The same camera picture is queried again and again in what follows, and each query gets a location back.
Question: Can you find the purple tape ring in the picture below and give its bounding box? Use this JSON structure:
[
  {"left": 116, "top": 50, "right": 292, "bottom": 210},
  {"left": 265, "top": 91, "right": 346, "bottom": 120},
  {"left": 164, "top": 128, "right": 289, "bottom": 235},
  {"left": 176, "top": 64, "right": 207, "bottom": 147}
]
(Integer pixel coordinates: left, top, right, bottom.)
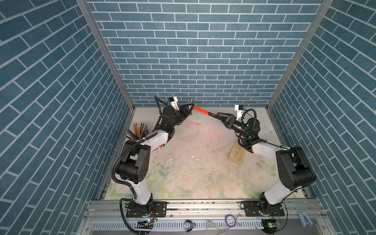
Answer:
[{"left": 224, "top": 214, "right": 237, "bottom": 228}]

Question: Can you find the aluminium mounting rail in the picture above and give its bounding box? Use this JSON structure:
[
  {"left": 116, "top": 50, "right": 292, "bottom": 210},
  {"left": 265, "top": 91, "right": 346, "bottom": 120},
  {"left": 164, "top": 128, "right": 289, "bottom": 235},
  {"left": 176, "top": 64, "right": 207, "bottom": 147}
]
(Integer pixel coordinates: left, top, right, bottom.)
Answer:
[{"left": 78, "top": 199, "right": 335, "bottom": 235}]

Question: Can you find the pink pencil cup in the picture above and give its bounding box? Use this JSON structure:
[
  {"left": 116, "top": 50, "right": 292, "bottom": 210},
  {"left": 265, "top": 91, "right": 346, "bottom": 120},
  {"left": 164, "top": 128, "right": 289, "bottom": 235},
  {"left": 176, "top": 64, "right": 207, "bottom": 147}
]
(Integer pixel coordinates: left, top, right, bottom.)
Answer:
[{"left": 133, "top": 130, "right": 149, "bottom": 141}]

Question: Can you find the red-handled claw hammer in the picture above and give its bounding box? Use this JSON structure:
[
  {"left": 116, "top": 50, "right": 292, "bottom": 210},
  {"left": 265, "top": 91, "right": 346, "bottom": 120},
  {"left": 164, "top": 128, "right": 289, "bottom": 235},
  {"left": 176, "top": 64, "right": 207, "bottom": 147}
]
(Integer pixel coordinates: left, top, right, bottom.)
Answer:
[{"left": 189, "top": 99, "right": 219, "bottom": 119}]

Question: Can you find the grey clamp tool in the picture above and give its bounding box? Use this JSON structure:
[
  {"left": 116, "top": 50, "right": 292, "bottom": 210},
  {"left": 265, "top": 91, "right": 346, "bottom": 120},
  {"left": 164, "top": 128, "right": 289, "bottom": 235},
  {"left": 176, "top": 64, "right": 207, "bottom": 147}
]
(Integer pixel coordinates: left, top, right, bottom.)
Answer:
[{"left": 298, "top": 211, "right": 314, "bottom": 227}]

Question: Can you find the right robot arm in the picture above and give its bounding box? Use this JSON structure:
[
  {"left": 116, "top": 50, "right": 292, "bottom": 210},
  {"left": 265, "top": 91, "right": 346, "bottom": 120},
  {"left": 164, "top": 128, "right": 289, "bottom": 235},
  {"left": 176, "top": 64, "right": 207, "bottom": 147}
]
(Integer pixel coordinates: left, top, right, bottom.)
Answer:
[{"left": 216, "top": 109, "right": 316, "bottom": 215}]

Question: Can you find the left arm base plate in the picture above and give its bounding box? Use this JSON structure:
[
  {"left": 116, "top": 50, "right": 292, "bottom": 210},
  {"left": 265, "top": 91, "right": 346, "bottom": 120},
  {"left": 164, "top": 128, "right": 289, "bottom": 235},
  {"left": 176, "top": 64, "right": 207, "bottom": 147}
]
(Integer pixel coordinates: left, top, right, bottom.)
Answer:
[{"left": 124, "top": 201, "right": 167, "bottom": 218}]

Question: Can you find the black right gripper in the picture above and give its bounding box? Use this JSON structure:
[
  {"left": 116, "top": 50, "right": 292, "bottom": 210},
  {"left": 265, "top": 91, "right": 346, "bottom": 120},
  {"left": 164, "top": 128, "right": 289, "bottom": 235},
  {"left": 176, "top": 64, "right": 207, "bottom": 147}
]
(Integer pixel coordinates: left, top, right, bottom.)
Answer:
[{"left": 219, "top": 115, "right": 249, "bottom": 141}]

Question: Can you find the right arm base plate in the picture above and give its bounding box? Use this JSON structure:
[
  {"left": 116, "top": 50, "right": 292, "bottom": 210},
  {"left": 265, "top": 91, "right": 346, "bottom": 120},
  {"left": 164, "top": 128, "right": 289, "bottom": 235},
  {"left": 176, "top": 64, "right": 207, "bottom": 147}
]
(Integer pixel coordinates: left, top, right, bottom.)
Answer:
[{"left": 240, "top": 200, "right": 285, "bottom": 217}]

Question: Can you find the red blue white box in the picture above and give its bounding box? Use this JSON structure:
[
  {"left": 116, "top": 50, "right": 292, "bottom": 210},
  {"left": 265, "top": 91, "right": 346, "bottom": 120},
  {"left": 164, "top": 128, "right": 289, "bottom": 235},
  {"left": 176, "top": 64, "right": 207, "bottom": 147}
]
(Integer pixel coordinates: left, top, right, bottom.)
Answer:
[{"left": 151, "top": 144, "right": 165, "bottom": 154}]

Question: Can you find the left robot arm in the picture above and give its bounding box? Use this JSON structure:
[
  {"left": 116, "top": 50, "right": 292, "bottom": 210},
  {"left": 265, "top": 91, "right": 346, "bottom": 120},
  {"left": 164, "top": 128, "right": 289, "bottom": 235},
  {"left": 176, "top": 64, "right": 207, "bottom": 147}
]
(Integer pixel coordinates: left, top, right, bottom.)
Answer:
[{"left": 111, "top": 102, "right": 194, "bottom": 215}]

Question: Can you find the wooden block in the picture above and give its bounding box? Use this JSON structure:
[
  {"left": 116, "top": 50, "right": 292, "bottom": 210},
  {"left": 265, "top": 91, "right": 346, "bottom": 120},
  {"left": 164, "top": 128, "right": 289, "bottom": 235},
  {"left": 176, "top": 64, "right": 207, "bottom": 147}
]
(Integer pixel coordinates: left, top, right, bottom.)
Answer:
[{"left": 228, "top": 142, "right": 246, "bottom": 165}]

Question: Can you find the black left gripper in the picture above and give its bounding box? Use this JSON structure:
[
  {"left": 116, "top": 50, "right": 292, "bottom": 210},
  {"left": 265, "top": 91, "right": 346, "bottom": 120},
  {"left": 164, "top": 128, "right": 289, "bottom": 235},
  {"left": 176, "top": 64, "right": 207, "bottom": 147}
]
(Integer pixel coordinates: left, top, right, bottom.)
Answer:
[{"left": 168, "top": 103, "right": 193, "bottom": 129}]

